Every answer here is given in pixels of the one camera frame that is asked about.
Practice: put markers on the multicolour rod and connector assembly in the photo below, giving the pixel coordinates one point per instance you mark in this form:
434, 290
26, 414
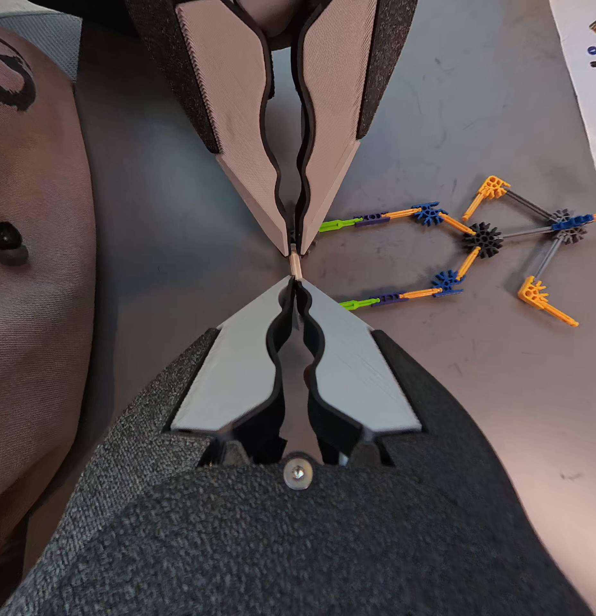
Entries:
483, 239

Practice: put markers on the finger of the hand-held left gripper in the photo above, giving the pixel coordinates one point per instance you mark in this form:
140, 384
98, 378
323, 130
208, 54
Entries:
230, 96
336, 86

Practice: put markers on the light green toy rod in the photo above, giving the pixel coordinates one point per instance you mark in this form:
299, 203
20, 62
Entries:
336, 225
358, 303

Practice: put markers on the white toy rod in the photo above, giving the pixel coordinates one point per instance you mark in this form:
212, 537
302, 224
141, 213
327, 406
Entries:
296, 262

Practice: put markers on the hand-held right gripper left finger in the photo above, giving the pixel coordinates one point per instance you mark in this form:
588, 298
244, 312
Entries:
225, 380

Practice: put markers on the grey snowflake connector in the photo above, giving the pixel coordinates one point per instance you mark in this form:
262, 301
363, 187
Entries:
296, 320
292, 236

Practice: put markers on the yellow toy rod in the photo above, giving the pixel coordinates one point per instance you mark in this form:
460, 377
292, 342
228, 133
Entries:
473, 207
562, 317

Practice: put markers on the white toy instruction sheet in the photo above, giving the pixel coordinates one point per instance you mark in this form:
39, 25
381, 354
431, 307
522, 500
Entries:
581, 72

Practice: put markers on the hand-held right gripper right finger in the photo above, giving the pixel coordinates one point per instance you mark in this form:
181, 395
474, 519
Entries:
365, 380

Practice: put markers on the person's torso in beige sweater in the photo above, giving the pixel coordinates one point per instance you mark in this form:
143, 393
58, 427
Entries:
38, 337

